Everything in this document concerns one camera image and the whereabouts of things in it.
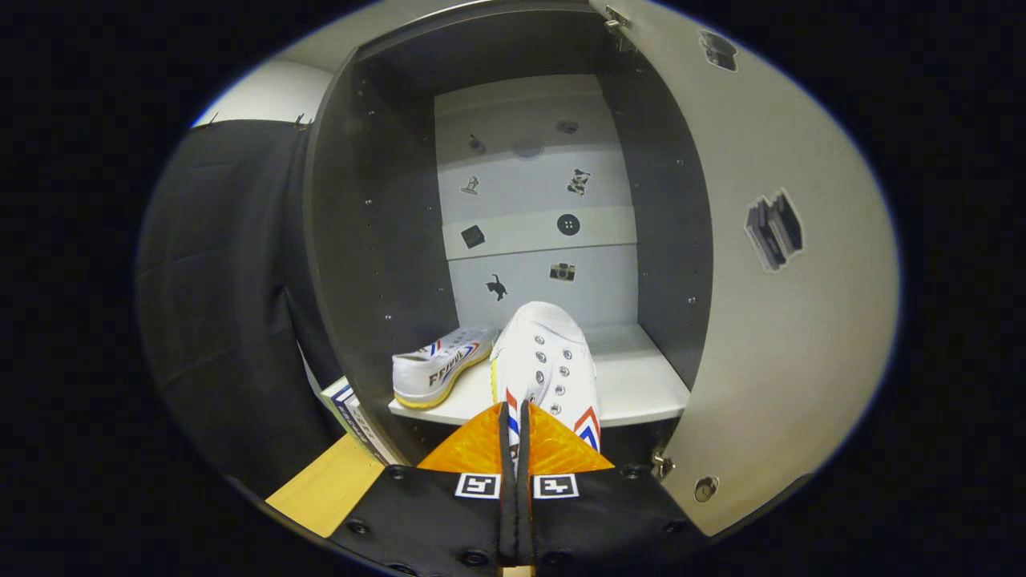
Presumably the black backdrop cloth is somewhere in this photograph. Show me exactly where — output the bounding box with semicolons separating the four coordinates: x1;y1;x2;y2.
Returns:
136;120;345;498

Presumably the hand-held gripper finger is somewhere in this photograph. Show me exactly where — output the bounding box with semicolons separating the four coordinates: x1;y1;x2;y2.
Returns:
517;399;710;577
329;401;520;577

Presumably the white canvas shoe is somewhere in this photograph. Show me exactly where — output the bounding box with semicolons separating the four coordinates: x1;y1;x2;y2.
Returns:
489;301;602;474
391;325;499;410

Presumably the dark grey shoe cabinet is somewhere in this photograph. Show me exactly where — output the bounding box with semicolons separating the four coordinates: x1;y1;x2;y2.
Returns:
303;0;714;467

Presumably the white blue book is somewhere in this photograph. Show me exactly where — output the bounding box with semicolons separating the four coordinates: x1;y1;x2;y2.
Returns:
325;377;398;466

